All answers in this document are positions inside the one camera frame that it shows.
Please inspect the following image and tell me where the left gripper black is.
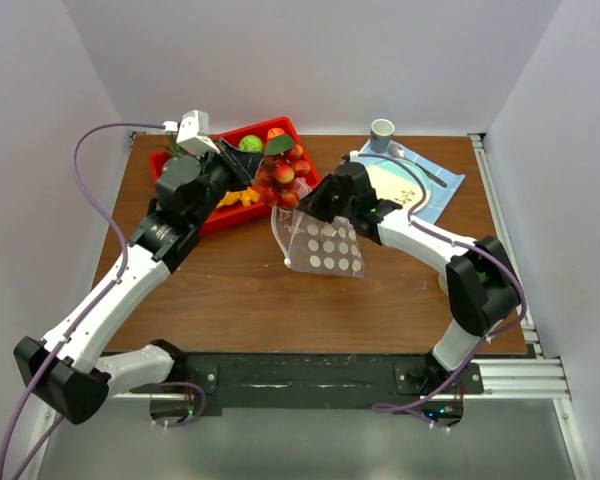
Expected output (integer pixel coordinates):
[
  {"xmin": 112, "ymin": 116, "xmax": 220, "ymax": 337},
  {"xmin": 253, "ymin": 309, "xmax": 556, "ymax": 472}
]
[{"xmin": 189, "ymin": 137, "xmax": 264, "ymax": 228}]

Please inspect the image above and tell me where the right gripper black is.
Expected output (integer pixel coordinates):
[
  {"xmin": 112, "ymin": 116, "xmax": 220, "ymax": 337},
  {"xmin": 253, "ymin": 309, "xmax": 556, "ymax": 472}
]
[{"xmin": 294, "ymin": 173, "xmax": 355, "ymax": 225}]

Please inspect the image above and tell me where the green custard apple toy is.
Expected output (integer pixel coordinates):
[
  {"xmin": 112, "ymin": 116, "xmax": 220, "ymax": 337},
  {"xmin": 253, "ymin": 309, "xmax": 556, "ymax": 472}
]
[{"xmin": 238, "ymin": 134, "xmax": 265, "ymax": 152}]

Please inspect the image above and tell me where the clear polka dot zip bag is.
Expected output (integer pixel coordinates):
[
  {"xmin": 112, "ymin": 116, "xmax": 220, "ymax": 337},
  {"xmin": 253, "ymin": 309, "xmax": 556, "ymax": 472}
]
[{"xmin": 270, "ymin": 206, "xmax": 365, "ymax": 278}]

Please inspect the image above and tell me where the red lychee bunch toy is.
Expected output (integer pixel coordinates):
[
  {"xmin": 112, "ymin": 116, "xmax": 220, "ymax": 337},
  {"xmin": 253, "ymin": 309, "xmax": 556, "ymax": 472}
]
[{"xmin": 254, "ymin": 133, "xmax": 311, "ymax": 210}]

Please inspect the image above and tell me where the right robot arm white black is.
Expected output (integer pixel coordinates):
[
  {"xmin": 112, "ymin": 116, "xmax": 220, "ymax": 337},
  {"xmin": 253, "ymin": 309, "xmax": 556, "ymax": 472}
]
[{"xmin": 299, "ymin": 162, "xmax": 524, "ymax": 393}]

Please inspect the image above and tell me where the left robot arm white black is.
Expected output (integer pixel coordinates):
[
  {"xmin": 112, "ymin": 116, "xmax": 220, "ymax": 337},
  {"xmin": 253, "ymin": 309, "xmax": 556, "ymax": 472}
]
[{"xmin": 14, "ymin": 138, "xmax": 265, "ymax": 425}]

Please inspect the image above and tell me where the orange toy ginger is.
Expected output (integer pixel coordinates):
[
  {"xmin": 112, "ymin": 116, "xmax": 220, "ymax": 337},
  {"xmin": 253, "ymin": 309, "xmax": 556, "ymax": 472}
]
[{"xmin": 216, "ymin": 188, "xmax": 260, "ymax": 209}]

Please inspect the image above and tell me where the red plastic tray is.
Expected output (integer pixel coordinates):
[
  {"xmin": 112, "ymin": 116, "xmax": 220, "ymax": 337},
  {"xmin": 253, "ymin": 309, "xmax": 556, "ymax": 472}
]
[{"xmin": 148, "ymin": 116, "xmax": 321, "ymax": 236}]

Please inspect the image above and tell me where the red orange toy apple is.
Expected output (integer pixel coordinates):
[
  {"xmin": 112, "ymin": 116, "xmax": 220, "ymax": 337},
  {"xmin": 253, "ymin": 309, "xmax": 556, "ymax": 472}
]
[{"xmin": 267, "ymin": 127, "xmax": 286, "ymax": 141}]

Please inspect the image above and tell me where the cream and teal plate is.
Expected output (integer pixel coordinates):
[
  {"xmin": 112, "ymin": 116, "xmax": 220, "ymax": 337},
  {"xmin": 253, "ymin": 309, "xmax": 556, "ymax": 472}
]
[{"xmin": 361, "ymin": 158, "xmax": 431, "ymax": 212}]

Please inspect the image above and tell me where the toy pineapple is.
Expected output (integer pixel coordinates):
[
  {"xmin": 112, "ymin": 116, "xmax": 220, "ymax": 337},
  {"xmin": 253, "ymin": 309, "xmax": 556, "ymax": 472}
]
[{"xmin": 165, "ymin": 133, "xmax": 187, "ymax": 158}]

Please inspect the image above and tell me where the steel spoon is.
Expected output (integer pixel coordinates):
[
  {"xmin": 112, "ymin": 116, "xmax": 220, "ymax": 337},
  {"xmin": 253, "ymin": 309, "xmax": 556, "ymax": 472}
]
[{"xmin": 388, "ymin": 143, "xmax": 448, "ymax": 188}]

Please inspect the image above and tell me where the small grey blue cup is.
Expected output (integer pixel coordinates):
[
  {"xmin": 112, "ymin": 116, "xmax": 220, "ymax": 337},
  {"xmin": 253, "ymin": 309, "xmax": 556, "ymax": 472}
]
[{"xmin": 369, "ymin": 118, "xmax": 395, "ymax": 154}]

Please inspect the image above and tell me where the blue checked cloth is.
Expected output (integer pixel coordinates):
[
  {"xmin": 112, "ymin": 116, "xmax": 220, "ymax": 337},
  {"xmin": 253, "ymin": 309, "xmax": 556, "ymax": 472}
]
[{"xmin": 357, "ymin": 140, "xmax": 465, "ymax": 224}]

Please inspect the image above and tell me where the green floral mug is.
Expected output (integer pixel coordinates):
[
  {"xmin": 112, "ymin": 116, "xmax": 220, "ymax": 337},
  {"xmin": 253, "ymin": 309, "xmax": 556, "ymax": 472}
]
[{"xmin": 438, "ymin": 274, "xmax": 449, "ymax": 295}]

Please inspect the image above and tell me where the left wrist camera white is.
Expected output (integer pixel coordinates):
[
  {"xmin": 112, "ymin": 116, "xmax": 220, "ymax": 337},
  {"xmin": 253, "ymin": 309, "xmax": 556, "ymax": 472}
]
[{"xmin": 176, "ymin": 110, "xmax": 220, "ymax": 156}]

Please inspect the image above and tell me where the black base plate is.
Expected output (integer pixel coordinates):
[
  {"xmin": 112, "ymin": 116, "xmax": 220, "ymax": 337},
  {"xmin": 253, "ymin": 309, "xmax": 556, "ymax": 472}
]
[{"xmin": 148, "ymin": 351, "xmax": 481, "ymax": 427}]

